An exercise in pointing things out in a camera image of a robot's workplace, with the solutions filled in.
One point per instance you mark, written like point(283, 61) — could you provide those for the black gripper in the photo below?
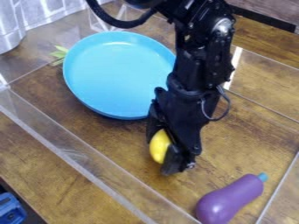
point(180, 111)

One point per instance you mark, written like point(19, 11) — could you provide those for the yellow toy lemon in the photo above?
point(159, 144)

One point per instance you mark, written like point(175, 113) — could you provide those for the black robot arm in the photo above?
point(203, 25)

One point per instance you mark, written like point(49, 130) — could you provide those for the blue oval tray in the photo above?
point(112, 69)

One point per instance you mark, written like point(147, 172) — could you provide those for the purple toy eggplant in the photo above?
point(219, 205)

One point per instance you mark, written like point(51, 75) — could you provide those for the green leafy toy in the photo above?
point(59, 54)

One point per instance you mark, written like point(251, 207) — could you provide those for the blue device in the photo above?
point(12, 213)

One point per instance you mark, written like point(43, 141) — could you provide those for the dark baseboard strip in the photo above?
point(279, 13)

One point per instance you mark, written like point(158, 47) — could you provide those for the grey checkered curtain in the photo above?
point(23, 15)

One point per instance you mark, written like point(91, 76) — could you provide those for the clear acrylic enclosure wall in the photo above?
point(80, 166)

